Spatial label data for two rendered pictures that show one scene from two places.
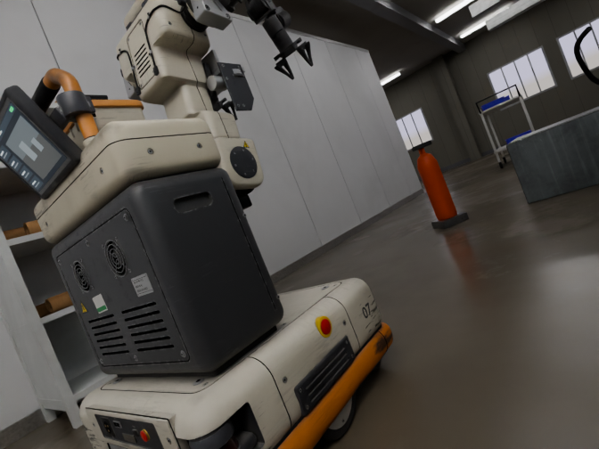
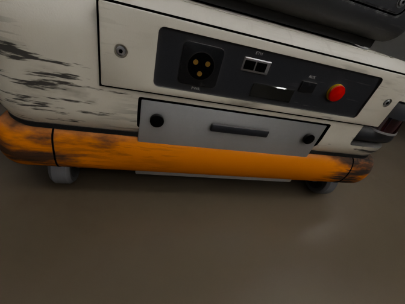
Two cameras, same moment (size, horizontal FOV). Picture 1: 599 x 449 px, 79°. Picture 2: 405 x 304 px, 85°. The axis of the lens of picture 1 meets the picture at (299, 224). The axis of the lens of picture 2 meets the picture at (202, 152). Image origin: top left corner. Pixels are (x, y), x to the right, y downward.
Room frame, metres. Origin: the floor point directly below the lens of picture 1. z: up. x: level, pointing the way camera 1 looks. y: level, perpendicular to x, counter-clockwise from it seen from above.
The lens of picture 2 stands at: (0.67, 0.78, 0.30)
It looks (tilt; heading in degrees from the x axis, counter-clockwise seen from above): 36 degrees down; 301
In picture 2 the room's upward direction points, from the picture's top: 17 degrees clockwise
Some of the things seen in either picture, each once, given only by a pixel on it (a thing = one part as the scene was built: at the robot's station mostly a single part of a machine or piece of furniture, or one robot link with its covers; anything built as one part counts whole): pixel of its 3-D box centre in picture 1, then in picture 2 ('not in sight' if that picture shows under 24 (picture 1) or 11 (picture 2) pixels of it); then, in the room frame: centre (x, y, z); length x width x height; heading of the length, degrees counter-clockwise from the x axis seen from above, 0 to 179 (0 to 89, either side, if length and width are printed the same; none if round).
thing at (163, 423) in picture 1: (128, 428); (275, 79); (0.76, 0.50, 0.23); 0.41 x 0.02 x 0.08; 50
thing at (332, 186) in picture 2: not in sight; (320, 175); (0.65, 0.30, 0.04); 0.07 x 0.03 x 0.07; 140
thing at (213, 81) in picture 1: (209, 98); not in sight; (1.25, 0.12, 0.99); 0.28 x 0.16 x 0.22; 50
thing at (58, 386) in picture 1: (92, 248); not in sight; (2.09, 1.15, 0.77); 0.90 x 0.45 x 1.55; 141
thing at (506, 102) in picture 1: (509, 127); not in sight; (5.56, -3.53, 0.52); 1.10 x 0.64 x 1.04; 140
